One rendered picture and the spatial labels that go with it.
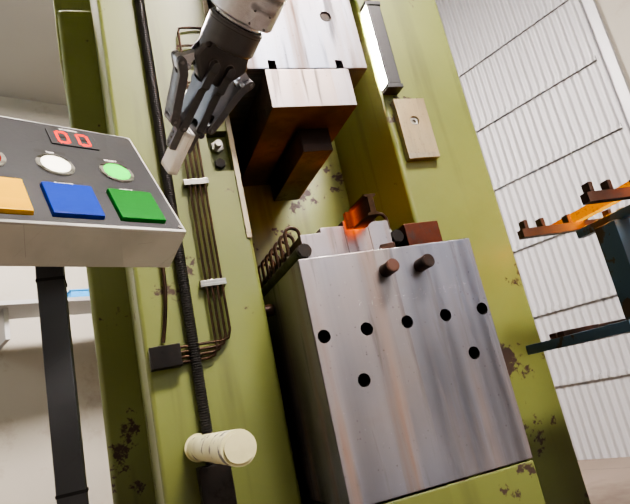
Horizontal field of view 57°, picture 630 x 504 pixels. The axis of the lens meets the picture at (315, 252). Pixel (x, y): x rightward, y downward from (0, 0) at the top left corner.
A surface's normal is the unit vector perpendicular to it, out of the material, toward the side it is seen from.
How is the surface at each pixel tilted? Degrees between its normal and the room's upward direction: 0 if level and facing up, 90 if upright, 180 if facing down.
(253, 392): 90
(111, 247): 150
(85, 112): 90
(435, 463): 90
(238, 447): 90
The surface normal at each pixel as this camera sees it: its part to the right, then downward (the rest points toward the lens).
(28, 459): 0.59, -0.32
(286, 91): 0.29, -0.30
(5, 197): 0.47, -0.76
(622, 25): -0.78, 0.00
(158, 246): 0.51, 0.66
